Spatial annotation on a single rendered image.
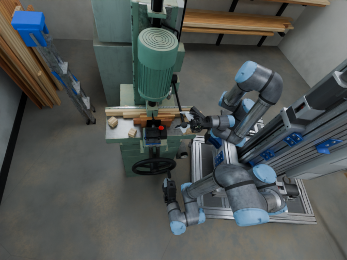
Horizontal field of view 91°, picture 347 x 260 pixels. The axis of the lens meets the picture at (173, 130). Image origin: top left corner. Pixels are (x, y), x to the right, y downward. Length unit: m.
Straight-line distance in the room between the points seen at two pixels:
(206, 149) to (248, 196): 1.33
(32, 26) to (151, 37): 0.95
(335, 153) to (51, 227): 2.19
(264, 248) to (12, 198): 2.46
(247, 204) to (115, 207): 1.44
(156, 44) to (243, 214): 0.72
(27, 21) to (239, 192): 1.57
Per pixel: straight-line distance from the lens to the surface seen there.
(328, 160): 1.37
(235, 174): 0.71
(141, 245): 1.89
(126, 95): 1.46
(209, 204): 1.82
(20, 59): 2.19
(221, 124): 1.04
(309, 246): 2.59
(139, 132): 1.14
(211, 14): 3.34
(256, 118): 1.06
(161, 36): 0.83
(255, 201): 0.71
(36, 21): 1.59
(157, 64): 0.78
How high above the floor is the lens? 1.89
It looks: 58 degrees down
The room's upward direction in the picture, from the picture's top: 19 degrees clockwise
